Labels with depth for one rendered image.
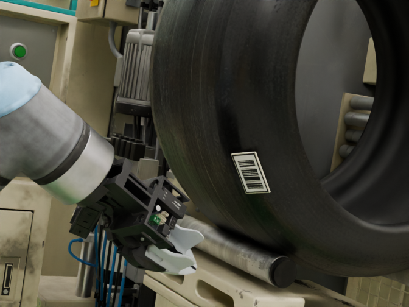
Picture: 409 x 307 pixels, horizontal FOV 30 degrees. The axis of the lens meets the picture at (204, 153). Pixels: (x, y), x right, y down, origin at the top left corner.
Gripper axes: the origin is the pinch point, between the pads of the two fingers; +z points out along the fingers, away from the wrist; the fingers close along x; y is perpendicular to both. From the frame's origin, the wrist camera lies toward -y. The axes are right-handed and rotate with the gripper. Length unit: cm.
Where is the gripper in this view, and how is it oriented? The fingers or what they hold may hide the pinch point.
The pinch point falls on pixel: (184, 265)
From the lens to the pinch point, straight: 102.9
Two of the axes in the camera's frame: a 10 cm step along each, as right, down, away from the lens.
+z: 6.2, 5.9, 5.1
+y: 7.3, -2.0, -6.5
